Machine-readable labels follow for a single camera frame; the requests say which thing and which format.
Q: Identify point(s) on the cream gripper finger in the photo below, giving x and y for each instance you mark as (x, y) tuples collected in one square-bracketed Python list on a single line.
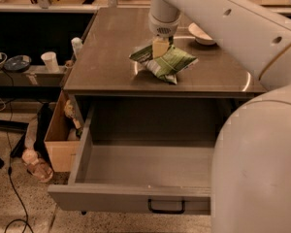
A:
[(159, 46)]

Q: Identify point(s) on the green jalapeno chip bag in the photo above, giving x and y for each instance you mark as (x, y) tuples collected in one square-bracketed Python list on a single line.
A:
[(166, 67)]

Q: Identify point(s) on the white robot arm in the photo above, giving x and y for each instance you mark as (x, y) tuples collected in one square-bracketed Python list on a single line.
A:
[(251, 165)]

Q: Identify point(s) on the grey cabinet counter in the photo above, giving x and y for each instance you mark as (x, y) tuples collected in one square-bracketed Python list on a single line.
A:
[(130, 99)]

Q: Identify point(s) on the grey open drawer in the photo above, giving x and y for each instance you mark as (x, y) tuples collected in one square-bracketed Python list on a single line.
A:
[(120, 172)]

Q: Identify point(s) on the white bowl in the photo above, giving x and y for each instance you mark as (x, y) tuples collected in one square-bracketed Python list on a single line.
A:
[(200, 36)]

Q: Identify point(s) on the white bottle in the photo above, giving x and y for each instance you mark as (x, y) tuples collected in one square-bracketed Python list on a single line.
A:
[(77, 46)]

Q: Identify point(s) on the white paper cup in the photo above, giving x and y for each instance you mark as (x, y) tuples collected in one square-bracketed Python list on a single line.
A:
[(50, 60)]

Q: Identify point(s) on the toy figure in box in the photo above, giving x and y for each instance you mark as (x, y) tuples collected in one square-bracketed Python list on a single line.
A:
[(70, 113)]

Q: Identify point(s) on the low grey shelf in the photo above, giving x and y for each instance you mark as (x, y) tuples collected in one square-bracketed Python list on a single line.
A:
[(34, 76)]

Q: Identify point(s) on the dark blue plate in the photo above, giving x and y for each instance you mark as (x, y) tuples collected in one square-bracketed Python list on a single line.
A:
[(17, 64)]

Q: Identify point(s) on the cardboard box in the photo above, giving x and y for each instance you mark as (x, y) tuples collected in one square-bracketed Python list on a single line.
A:
[(60, 141)]

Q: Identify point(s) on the clear plastic bottle on floor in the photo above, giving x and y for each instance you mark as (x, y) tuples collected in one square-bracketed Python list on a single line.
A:
[(37, 166)]

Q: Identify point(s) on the black drawer handle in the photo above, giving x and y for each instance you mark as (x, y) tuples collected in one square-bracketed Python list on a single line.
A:
[(166, 207)]

